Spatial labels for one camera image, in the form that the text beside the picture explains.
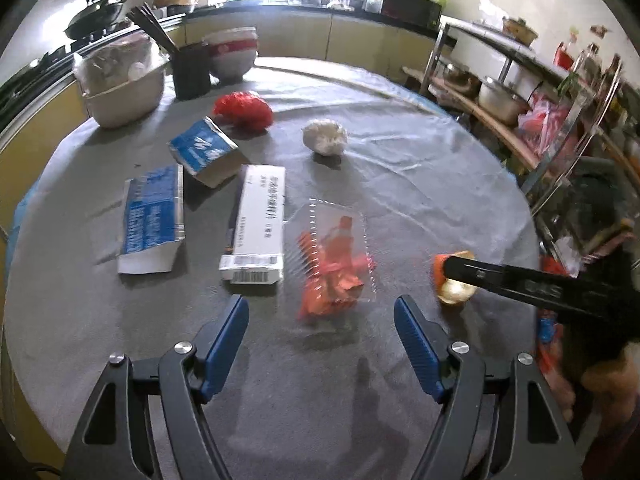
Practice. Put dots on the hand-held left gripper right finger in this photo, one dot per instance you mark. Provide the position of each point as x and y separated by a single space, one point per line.
415 345

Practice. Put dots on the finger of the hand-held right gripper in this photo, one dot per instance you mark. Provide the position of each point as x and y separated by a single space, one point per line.
475 272

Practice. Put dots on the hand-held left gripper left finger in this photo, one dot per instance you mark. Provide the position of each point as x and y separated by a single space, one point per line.
227 340

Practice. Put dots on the orange peel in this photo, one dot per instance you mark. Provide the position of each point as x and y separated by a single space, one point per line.
452 295

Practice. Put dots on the clear plastic clamshell container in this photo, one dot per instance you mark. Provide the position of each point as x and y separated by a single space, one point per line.
361 240

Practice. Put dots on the long white cardboard box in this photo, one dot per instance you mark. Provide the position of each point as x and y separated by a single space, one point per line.
260 220

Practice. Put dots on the blue white milk carton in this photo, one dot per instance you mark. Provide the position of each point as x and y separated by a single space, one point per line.
200 147

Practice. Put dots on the white paper ball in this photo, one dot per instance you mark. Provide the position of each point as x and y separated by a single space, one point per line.
325 136

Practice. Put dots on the person's right hand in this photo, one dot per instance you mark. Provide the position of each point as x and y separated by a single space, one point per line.
612 377

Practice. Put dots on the thin red plastic bag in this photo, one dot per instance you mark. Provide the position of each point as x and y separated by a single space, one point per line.
542 120

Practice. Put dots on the large steel pot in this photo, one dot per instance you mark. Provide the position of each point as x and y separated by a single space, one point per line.
500 100

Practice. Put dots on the metal storage rack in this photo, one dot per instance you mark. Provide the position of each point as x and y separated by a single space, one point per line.
500 42

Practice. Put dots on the blue underlay cloth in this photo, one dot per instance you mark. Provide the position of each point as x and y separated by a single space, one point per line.
22 210

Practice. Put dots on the enamel pot with lid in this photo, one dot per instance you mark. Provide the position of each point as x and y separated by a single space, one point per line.
520 30

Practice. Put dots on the black chopstick holder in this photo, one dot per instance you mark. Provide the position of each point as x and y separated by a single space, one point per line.
190 72

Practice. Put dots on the large bowl with plastic cover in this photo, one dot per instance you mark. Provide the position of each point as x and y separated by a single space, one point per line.
122 90

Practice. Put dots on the microwave oven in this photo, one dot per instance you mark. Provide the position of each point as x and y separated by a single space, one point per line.
405 4

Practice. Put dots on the stacked red white bowls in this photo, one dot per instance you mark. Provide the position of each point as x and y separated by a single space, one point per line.
230 52

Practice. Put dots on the black kitchen countertop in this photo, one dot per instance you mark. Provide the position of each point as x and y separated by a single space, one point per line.
300 8

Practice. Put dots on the bundle of dark chopsticks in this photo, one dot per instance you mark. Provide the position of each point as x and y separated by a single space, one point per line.
152 27

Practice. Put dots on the gas stove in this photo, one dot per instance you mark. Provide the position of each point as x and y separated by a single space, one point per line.
30 75

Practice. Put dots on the black wok with lid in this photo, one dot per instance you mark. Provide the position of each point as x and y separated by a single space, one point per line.
95 12

